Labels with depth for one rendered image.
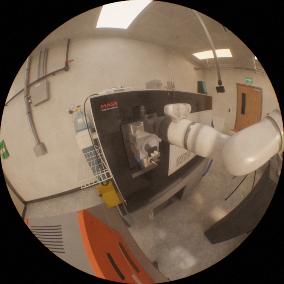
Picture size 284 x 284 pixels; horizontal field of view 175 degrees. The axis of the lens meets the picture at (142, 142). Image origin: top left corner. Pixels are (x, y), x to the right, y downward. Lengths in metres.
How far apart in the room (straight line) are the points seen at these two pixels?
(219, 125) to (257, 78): 2.43
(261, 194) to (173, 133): 0.69
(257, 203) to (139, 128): 0.85
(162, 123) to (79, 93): 1.42
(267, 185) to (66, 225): 0.90
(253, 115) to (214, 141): 3.86
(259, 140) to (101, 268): 0.39
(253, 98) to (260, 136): 3.87
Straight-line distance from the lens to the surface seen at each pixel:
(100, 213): 0.82
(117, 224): 0.74
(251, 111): 4.02
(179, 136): 0.21
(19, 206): 3.29
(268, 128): 0.19
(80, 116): 1.19
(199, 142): 0.19
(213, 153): 0.22
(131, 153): 0.47
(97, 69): 1.66
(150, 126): 0.29
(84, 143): 0.71
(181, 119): 0.23
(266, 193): 0.75
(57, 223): 0.40
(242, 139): 0.16
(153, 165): 0.49
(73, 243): 0.34
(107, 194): 0.62
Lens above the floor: 1.39
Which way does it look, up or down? 25 degrees down
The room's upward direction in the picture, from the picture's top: 7 degrees counter-clockwise
